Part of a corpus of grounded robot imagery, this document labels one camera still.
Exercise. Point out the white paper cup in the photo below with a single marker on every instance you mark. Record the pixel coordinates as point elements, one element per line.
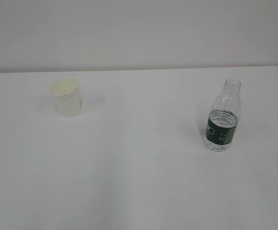
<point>68,101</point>

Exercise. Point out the clear water bottle green label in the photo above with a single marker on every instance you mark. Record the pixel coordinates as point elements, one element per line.
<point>224,116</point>

